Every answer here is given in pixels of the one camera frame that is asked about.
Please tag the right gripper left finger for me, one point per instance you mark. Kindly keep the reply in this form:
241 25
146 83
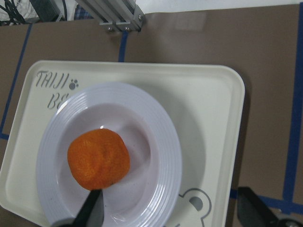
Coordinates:
86 209

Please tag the orange fruit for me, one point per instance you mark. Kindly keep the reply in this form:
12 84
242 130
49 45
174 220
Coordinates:
98 159

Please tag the aluminium frame post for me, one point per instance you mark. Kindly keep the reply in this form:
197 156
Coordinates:
115 15

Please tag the black power adapter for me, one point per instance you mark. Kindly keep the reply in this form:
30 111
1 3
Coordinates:
47 10

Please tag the white ribbed plate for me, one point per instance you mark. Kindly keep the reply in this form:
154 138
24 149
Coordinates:
146 196

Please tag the cream bear tray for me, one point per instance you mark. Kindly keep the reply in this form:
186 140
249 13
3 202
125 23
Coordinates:
204 102

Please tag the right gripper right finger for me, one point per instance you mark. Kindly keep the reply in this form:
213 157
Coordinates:
252 211

